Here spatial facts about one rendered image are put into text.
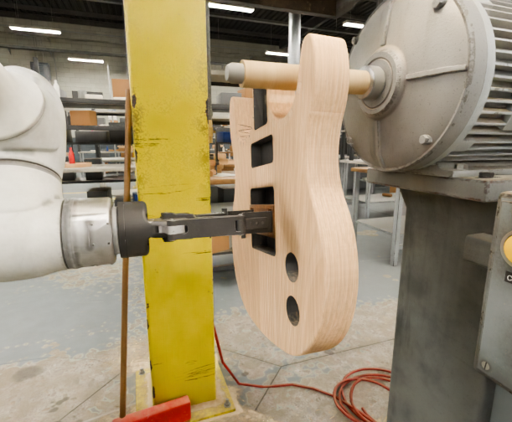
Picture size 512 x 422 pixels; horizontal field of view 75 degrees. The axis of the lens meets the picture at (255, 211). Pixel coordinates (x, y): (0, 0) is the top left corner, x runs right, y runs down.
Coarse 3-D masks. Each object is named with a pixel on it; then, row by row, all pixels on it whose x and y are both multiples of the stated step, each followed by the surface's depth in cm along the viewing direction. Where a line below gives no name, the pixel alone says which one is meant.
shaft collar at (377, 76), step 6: (366, 66) 46; (372, 66) 46; (378, 66) 46; (372, 72) 45; (378, 72) 45; (372, 78) 45; (378, 78) 45; (384, 78) 46; (372, 84) 45; (378, 84) 45; (384, 84) 46; (372, 90) 46; (378, 90) 46; (360, 96) 48; (366, 96) 47; (372, 96) 47
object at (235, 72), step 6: (228, 66) 40; (234, 66) 40; (240, 66) 40; (228, 72) 40; (234, 72) 40; (240, 72) 40; (228, 78) 40; (234, 78) 40; (240, 78) 40; (240, 84) 41
